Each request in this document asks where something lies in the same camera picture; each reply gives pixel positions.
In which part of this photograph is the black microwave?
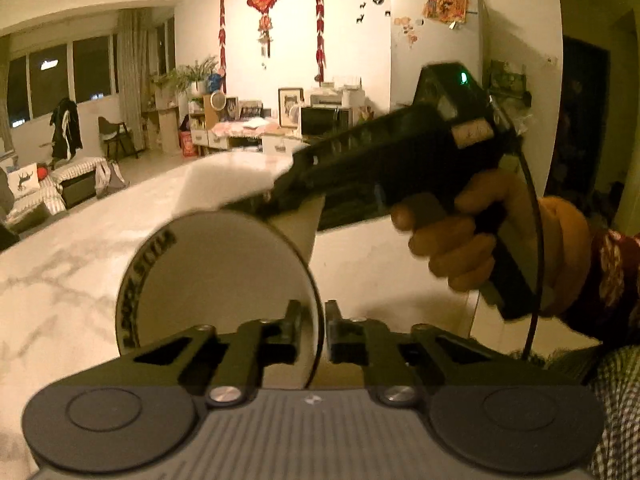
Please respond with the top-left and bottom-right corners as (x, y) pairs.
(300, 106), (353, 136)

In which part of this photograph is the framed portrait drawing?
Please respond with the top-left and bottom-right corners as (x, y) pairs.
(278, 87), (305, 128)

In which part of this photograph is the pink cloth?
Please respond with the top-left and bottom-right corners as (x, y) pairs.
(210, 119), (281, 138)

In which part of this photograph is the window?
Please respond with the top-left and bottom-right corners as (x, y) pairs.
(0, 35), (121, 131)

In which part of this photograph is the wooden desk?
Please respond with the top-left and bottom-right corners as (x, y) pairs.
(145, 82), (182, 156)

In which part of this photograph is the person's checked clothing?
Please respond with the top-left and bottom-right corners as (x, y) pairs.
(545, 345), (640, 480)

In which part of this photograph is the white low cabinet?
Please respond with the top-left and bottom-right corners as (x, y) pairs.
(192, 120), (311, 158)

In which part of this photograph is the grey backpack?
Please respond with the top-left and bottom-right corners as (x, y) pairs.
(94, 159), (128, 196)

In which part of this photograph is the checked sofa cover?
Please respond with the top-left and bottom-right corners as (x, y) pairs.
(0, 156), (108, 216)

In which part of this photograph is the person's right forearm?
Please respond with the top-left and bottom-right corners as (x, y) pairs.
(535, 195), (640, 343)

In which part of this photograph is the white refrigerator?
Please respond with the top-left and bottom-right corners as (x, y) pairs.
(389, 0), (491, 111)

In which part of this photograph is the yellow bowl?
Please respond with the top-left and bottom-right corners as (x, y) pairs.
(115, 210), (322, 390)

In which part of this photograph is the white sponge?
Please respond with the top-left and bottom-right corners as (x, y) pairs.
(182, 157), (327, 261)

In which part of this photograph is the short red firecracker string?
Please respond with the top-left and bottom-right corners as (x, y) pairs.
(218, 0), (228, 81)

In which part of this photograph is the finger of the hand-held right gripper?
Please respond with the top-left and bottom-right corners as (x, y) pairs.
(221, 141), (332, 222)

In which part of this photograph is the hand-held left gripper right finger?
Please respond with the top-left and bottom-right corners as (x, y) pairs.
(324, 300), (596, 406)

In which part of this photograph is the colourful fridge poster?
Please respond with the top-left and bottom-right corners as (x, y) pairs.
(424, 0), (468, 25)

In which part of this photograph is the grey sofa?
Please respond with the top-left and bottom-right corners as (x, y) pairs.
(0, 156), (108, 236)

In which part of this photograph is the long red firecracker string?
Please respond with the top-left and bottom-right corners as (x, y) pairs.
(314, 0), (328, 83)

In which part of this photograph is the wooden cube shelf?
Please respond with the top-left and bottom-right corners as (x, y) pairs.
(187, 94), (213, 133)

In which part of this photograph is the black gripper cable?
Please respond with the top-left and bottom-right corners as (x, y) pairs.
(492, 100), (546, 361)

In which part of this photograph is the beige patterned curtain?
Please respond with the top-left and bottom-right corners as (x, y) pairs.
(116, 7), (151, 151)

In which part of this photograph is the black and white jacket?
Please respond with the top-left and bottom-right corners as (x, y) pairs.
(49, 97), (83, 161)

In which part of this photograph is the potted green plant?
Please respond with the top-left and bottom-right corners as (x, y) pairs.
(155, 55), (221, 95)

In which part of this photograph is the dark wooden chair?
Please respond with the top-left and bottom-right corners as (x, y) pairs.
(97, 116), (132, 160)

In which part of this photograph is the white printer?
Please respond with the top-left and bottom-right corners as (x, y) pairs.
(310, 77), (365, 108)

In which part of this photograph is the person's right hand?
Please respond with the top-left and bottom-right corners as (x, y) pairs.
(391, 166), (545, 312)

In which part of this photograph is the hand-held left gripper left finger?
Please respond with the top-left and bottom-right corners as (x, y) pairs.
(46, 300), (304, 407)

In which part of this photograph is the deer print pillow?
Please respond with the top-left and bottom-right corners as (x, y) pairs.
(9, 162), (41, 196)

